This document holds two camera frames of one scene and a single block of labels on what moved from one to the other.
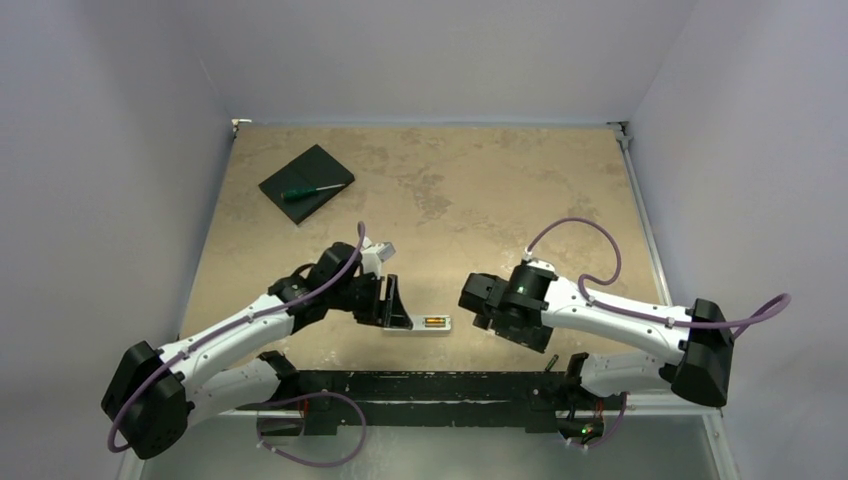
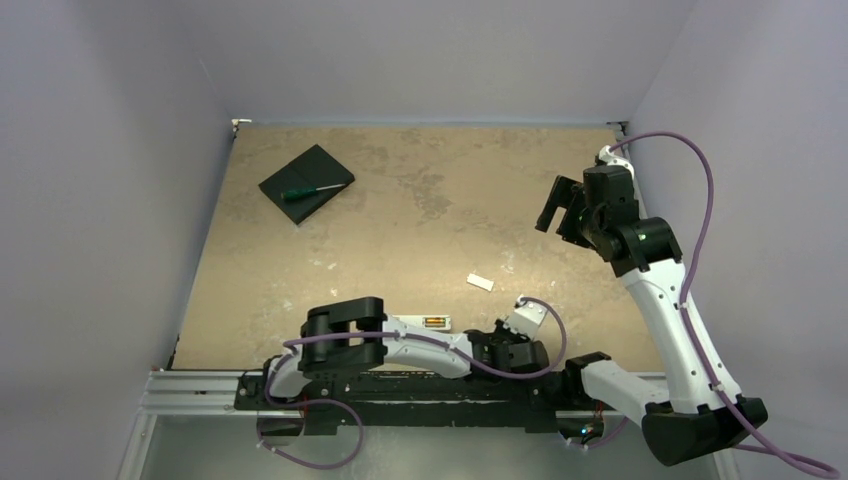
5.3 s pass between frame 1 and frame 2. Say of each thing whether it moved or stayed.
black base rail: stayed
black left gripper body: moved
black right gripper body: moved
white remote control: stayed
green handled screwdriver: stayed
